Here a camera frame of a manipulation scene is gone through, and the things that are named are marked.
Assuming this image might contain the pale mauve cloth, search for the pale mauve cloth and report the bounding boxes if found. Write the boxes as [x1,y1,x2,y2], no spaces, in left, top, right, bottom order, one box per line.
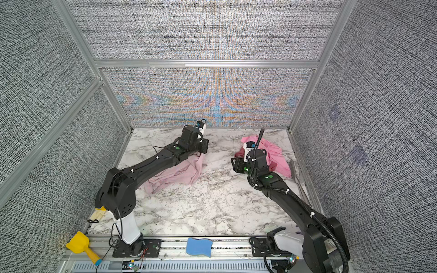
[139,152,206,195]

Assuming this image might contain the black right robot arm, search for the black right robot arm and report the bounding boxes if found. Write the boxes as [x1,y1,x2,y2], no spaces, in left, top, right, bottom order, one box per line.
[231,150,351,273]

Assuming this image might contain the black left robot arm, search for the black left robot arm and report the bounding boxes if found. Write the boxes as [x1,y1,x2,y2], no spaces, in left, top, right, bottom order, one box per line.
[94,119,209,246]

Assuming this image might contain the dark magenta cloth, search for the dark magenta cloth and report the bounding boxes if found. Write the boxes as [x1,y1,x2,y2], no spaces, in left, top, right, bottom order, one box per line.
[234,149,245,159]

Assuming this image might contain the bright pink cloth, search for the bright pink cloth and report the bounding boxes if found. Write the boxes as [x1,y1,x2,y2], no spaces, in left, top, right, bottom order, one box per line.
[241,135,292,178]

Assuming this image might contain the blue sponge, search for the blue sponge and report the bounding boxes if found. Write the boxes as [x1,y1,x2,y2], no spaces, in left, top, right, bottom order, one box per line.
[185,238,213,258]

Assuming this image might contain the yellow flat object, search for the yellow flat object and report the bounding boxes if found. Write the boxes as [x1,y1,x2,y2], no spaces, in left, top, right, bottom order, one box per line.
[87,207,107,224]

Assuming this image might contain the yellow toy scoop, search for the yellow toy scoop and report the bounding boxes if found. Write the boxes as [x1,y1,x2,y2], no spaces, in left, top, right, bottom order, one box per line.
[66,232,102,267]

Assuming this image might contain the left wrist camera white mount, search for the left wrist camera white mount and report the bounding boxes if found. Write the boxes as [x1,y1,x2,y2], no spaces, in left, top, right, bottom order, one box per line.
[195,119,207,139]

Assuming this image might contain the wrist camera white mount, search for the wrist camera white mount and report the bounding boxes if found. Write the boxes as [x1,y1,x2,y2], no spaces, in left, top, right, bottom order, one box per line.
[195,119,207,139]
[243,141,256,162]

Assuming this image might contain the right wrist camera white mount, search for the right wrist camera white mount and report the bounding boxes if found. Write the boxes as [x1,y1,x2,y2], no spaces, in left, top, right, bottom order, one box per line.
[243,141,256,162]

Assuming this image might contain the black corrugated cable conduit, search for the black corrugated cable conduit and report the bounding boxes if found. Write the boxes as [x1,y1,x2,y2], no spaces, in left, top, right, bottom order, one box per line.
[250,127,349,273]

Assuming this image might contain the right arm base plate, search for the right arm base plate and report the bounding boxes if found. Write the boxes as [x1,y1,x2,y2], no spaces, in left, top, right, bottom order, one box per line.
[249,237,300,258]

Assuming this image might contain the aluminium front rail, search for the aluminium front rail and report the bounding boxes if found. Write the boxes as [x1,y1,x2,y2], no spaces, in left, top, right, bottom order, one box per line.
[57,235,310,273]

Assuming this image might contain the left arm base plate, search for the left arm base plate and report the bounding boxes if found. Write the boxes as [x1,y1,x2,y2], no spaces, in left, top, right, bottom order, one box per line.
[112,238,162,258]

